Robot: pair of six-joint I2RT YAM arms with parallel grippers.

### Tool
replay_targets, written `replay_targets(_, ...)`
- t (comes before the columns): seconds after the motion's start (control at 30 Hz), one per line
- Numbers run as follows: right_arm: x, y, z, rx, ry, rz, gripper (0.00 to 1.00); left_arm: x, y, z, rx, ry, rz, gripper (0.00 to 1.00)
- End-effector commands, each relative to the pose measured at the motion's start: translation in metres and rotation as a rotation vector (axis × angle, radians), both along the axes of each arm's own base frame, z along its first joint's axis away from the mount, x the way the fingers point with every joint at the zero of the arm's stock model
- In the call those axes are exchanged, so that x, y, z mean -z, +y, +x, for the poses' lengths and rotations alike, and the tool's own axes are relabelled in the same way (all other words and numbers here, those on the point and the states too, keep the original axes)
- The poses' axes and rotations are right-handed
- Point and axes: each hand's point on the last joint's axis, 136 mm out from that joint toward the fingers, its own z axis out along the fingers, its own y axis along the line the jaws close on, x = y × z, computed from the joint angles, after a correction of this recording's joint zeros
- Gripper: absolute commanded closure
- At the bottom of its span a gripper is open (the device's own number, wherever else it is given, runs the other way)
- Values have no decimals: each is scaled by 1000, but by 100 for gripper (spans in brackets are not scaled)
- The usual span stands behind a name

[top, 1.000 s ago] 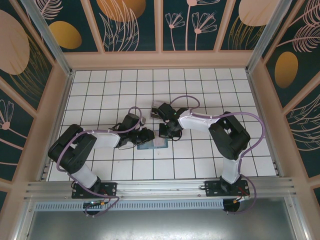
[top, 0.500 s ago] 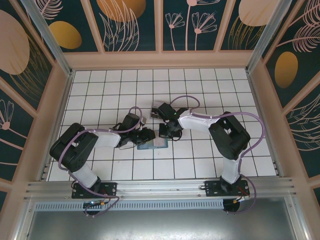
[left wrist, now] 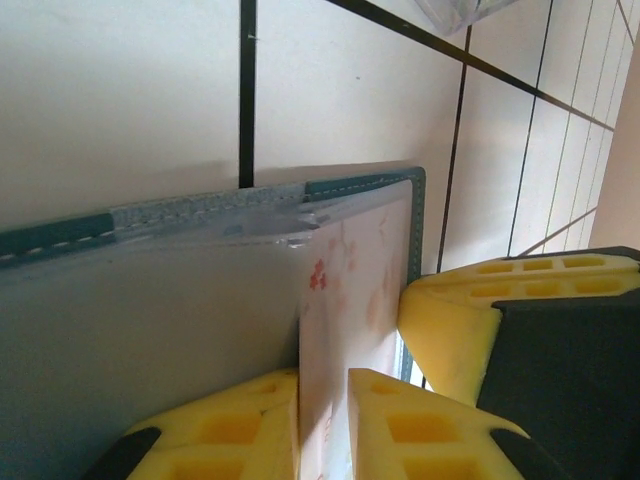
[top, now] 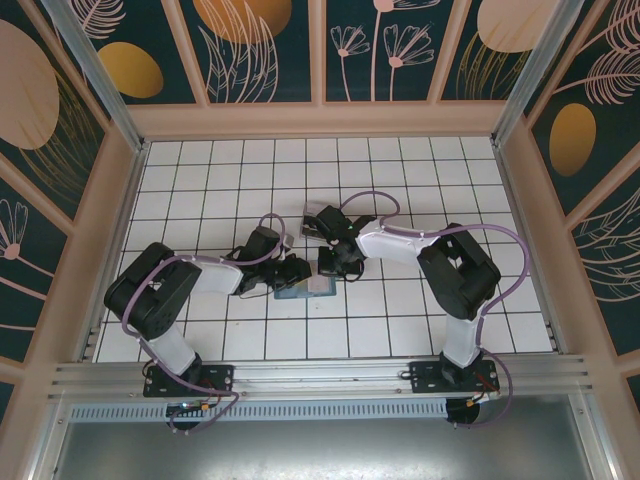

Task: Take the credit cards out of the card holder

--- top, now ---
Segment blue leather card holder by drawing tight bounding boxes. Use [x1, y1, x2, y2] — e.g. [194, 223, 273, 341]
[273, 274, 338, 301]

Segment small green circuit board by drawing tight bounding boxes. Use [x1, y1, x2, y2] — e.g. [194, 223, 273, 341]
[166, 399, 214, 419]

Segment grey metal sheet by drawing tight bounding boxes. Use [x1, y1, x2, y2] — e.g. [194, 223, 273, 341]
[47, 419, 609, 480]

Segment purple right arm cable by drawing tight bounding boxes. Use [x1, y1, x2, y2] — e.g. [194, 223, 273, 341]
[339, 190, 531, 431]

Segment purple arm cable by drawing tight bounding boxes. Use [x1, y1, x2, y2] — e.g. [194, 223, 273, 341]
[339, 190, 531, 431]
[122, 212, 290, 435]

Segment aluminium mounting rail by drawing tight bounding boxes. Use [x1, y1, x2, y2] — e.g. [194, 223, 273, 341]
[48, 353, 597, 401]

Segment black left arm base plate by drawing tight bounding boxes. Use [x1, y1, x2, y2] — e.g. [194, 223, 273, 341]
[143, 363, 236, 400]

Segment slotted grey cable duct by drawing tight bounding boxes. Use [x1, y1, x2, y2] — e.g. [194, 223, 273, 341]
[67, 398, 450, 422]

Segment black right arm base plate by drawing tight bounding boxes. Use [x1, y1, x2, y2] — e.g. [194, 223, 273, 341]
[408, 358, 501, 396]

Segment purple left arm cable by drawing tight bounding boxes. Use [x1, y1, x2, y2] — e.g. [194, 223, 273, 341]
[122, 212, 290, 435]

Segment aluminium frame post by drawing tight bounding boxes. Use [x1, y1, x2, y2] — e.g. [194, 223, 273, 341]
[40, 0, 150, 154]
[491, 0, 576, 147]

